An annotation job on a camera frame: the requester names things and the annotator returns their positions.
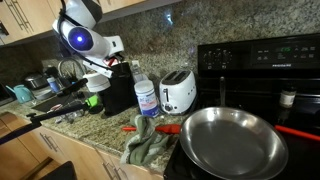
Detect black electric stove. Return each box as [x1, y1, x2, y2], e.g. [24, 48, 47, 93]
[163, 33, 320, 180]

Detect white wipes canister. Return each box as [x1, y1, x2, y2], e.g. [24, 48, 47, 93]
[134, 80, 159, 117]

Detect wooden lower cabinets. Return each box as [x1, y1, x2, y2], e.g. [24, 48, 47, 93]
[0, 111, 164, 180]

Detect small spice jar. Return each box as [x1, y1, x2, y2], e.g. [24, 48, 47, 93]
[279, 86, 296, 108]

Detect red plastic lid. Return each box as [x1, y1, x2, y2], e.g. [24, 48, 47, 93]
[107, 58, 119, 67]

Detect steel frying pan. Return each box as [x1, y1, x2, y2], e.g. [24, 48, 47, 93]
[179, 78, 289, 180]

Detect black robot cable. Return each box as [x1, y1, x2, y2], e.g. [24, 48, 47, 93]
[56, 0, 114, 72]

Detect red silicone spatula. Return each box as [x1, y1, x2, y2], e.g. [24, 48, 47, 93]
[122, 124, 181, 134]

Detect black coffee maker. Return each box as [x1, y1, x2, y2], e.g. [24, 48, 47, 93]
[82, 61, 138, 117]

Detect wooden cabinets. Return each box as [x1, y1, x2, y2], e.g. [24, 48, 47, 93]
[0, 111, 164, 180]
[0, 0, 181, 46]

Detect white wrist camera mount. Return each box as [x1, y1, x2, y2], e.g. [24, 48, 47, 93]
[84, 36, 124, 78]

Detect white two-slot toaster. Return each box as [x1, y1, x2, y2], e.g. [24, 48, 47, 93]
[159, 70, 197, 115]

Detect steel pot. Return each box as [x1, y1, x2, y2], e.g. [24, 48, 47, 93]
[24, 73, 48, 90]

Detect green small object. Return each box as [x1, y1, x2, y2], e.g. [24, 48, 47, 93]
[85, 95, 99, 107]

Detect black drying mat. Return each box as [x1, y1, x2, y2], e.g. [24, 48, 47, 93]
[33, 91, 92, 112]

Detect wooden upper cabinets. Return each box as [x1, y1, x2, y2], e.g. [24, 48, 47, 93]
[0, 0, 181, 46]

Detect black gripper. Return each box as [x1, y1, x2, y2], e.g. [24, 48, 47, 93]
[106, 55, 124, 68]

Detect green dish towel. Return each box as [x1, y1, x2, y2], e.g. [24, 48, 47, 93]
[120, 115, 171, 166]

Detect blue cup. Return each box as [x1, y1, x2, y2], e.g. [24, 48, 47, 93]
[47, 77, 60, 93]

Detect red pan handle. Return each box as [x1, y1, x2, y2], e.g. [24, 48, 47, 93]
[275, 125, 320, 141]

